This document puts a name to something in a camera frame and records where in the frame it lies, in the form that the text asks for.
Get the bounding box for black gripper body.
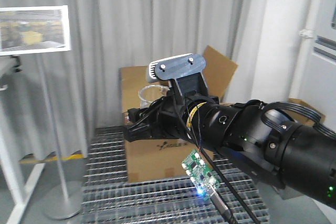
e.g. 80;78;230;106
146;94;220;141

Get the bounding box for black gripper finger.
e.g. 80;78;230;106
123;123;163;142
127;108;157;124

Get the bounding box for clear glass beaker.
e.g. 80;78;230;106
138;84;169;108

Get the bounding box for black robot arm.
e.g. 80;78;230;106
123;94;335;208

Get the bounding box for large open cardboard box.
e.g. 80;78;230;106
120;46;237;182

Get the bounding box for green circuit board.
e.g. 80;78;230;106
181;149;220;200

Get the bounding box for sign on silver stand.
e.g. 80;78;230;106
0;5;84;220

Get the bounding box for small cardboard box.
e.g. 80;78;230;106
286;98;326;126

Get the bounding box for thin black cable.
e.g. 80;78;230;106
199;147;260;224

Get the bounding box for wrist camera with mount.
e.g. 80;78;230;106
146;53;208;100

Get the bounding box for black braided cable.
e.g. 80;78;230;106
209;192;239;224

